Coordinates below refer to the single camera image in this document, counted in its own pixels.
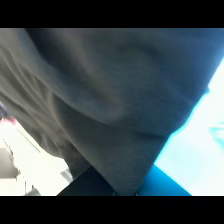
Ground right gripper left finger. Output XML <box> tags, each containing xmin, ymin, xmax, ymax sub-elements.
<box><xmin>57</xmin><ymin>165</ymin><xmax>116</xmax><ymax>197</ymax></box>

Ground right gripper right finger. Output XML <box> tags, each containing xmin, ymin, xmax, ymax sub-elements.
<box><xmin>137</xmin><ymin>164</ymin><xmax>192</xmax><ymax>197</ymax></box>

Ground black pants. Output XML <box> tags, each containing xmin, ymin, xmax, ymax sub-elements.
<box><xmin>0</xmin><ymin>28</ymin><xmax>224</xmax><ymax>197</ymax></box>

